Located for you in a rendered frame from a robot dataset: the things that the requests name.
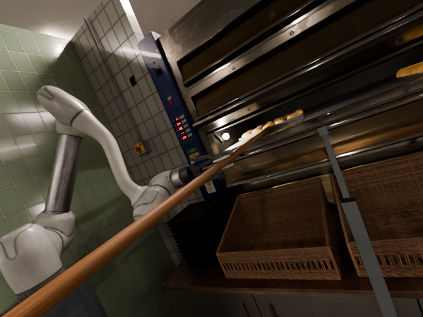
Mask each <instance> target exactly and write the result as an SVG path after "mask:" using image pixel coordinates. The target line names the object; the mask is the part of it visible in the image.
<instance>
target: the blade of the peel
mask: <svg viewBox="0 0 423 317"><path fill-rule="evenodd" d="M303 116H304V114H300V115H298V116H295V117H293V118H290V119H288V120H285V121H282V122H280V123H278V124H275V125H273V126H270V129H271V130H272V129H274V128H277V127H279V126H282V125H285V124H287V123H290V122H292V121H295V120H298V119H300V118H303ZM261 131H263V130H260V131H257V132H255V133H252V134H250V135H247V136H245V137H242V138H239V141H240V142H241V141H243V140H246V139H248V138H251V137H254V136H256V135H257V134H258V133H260V132H261Z"/></svg>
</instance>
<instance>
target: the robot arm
mask: <svg viewBox="0 0 423 317"><path fill-rule="evenodd" d="M37 99H38V101H39V103H40V104H41V105H42V106H43V108H45V109H46V110H47V111H48V112H49V113H50V114H51V115H52V116H53V117H54V118H55V125H56V131H57V133H58V134H59V135H58V139H57V146H56V149H55V156H54V162H53V166H52V173H51V176H50V183H49V187H48V193H47V199H46V203H45V209H44V211H42V212H41V213H40V214H38V215H37V217H36V219H35V222H34V223H32V224H31V223H27V224H24V225H21V226H19V227H17V228H15V229H13V230H11V231H9V232H7V233H5V234H3V235H2V236H1V237H0V270H1V272H2V274H3V276H4V278H5V279H6V282H7V283H8V285H9V286H10V288H11V289H12V290H13V292H14V293H15V295H16V300H14V303H13V304H12V305H10V306H9V307H8V308H7V309H5V310H4V311H3V312H2V313H1V314H0V317H2V316H3V315H4V314H6V313H7V312H8V311H10V310H12V309H13V308H14V307H16V306H17V305H19V304H20V303H21V302H23V301H24V300H25V299H27V298H28V297H30V296H31V295H32V294H34V293H35V292H37V291H38V290H39V289H41V288H42V287H43V286H45V285H47V284H48V283H49V282H51V281H52V280H54V279H55V278H56V277H58V276H59V275H60V274H62V273H63V272H65V271H66V269H65V267H64V266H63V265H62V262H61V260H60V256H61V254H62V253H63V252H64V251H65V250H66V249H67V248H68V247H69V245H70V244H71V243H72V241H73V239H74V237H75V234H76V228H75V215H74V213H73V212H72V211H70V207H71V201H72V194H73V190H74V183H75V179H76V172H77V166H78V162H79V155H80V151H81V145H82V139H83V138H85V137H86V136H87V135H89V136H91V137H93V138H94V139H95V140H97V141H98V142H99V143H100V144H101V146H102V147H103V149H104V152H105V154H106V156H107V159H108V162H109V164H110V167H111V169H112V172H113V175H114V177H115V180H116V182H117V184H118V185H119V187H120V189H121V190H122V191H123V192H124V193H125V194H126V195H127V196H128V197H129V198H130V200H131V203H132V206H133V208H134V210H133V219H134V220H135V221H137V220H138V219H139V218H141V217H142V216H143V215H145V214H146V213H148V212H149V211H150V210H151V209H153V208H155V207H156V206H157V205H159V204H160V203H161V202H163V201H164V200H166V199H167V198H168V197H170V196H172V195H173V194H174V193H175V192H176V191H177V189H178V188H181V187H184V186H185V185H186V184H188V183H190V182H191V181H192V180H194V179H195V178H197V177H198V176H199V175H201V174H202V173H204V172H205V171H203V170H202V167H203V166H205V165H207V164H209V163H210V162H212V161H213V163H215V162H218V161H220V160H223V159H225V158H228V157H229V156H230V155H229V154H228V155H226V156H224V157H221V156H220V155H219V156H216V157H212V154H209V155H205V156H202V157H193V158H191V159H190V161H191V164H190V165H189V166H187V167H180V168H177V169H174V170H167V171H165V172H162V173H160V174H157V175H156V176H155V177H153V178H152V180H151V181H150V183H149V186H139V185H137V184H136V183H134V182H133V181H132V180H131V178H130V176H129V175H128V172H127V168H126V167H125V163H124V161H123V157H122V156H121V152H120V149H119V147H118V144H117V142H116V140H115V139H114V137H113V135H112V134H111V133H110V132H109V131H108V130H107V129H106V128H105V127H104V126H103V125H102V124H101V123H100V122H99V121H98V120H97V119H96V118H95V117H94V116H93V114H92V113H91V111H90V110H89V108H88V107H87V106H86V105H85V104H84V103H83V102H82V101H80V100H78V99H77V98H76V97H74V96H72V95H70V94H68V93H66V92H65V91H63V90H61V89H59V88H57V87H54V86H43V87H41V88H40V89H39V90H38V92H37ZM204 159H209V160H208V161H206V162H204V163H203V164H201V165H198V164H194V163H195V162H196V161H199V160H204Z"/></svg>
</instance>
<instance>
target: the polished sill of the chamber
mask: <svg viewBox="0 0 423 317"><path fill-rule="evenodd" d="M420 88H423V77H421V78H420V79H416V80H414V81H411V82H408V83H406V84H403V85H401V86H398V87H395V88H393V89H390V90H387V91H385V92H381V93H379V94H376V95H374V96H371V97H368V98H366V99H363V100H360V101H358V102H355V103H352V104H350V105H347V106H344V107H342V108H339V109H336V110H333V111H331V112H328V113H325V114H323V115H320V116H318V117H315V118H312V119H310V120H307V121H304V122H302V123H299V124H297V125H293V126H291V127H288V128H285V129H283V130H280V131H277V132H275V133H272V134H270V135H267V136H264V137H262V138H259V139H258V140H256V141H255V142H254V143H253V144H252V145H251V146H249V147H248V148H247V149H245V150H248V149H251V148H254V147H257V146H260V145H262V144H265V143H268V142H271V141H273V140H277V139H279V138H282V137H284V136H288V135H290V134H293V133H296V132H299V131H302V130H305V129H307V128H310V127H313V126H316V125H319V124H321V123H325V122H327V121H330V120H333V119H336V118H338V117H341V116H344V115H347V114H349V113H353V112H355V111H358V110H360V109H364V108H367V107H369V106H372V105H375V104H378V103H381V102H383V101H386V100H389V99H392V98H395V97H397V96H401V95H403V94H406V93H408V92H412V91H414V90H417V89H420ZM240 146H241V145H240ZM240 146H238V147H235V148H232V149H230V150H227V151H224V152H222V153H219V154H217V155H216V156H219V155H220V156H221V157H224V156H226V155H228V154H230V153H232V152H233V151H234V150H236V149H237V148H239V147H240Z"/></svg>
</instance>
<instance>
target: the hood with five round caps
mask: <svg viewBox="0 0 423 317"><path fill-rule="evenodd" d="M264 1H265V0H202V1H200V2H199V3H198V4H197V5H196V6H195V7H194V8H193V9H191V10H190V11H189V12H188V13H187V14H185V15H184V16H183V17H182V18H181V19H180V20H179V21H178V22H176V23H175V24H174V25H173V26H171V27H170V28H169V29H168V30H167V31H166V32H165V33H164V34H165V37H166V39H167V42H168V44H169V46H170V49H171V51H172V54H173V55H174V58H175V61H176V62H178V63H180V62H181V61H182V60H184V59H185V58H186V57H188V56H189V55H191V54H192V53H193V52H195V51H196V50H197V49H199V48H200V47H202V46H203V45H204V44H206V43H207V42H209V41H210V40H211V39H213V38H214V37H216V36H217V35H218V34H220V33H221V32H222V31H223V30H225V29H227V28H228V27H229V26H230V25H232V24H234V23H235V22H236V21H238V20H239V19H241V17H243V16H245V15H246V14H247V13H248V12H250V11H252V10H253V9H254V8H255V7H257V6H258V5H260V4H261V3H263V2H264Z"/></svg>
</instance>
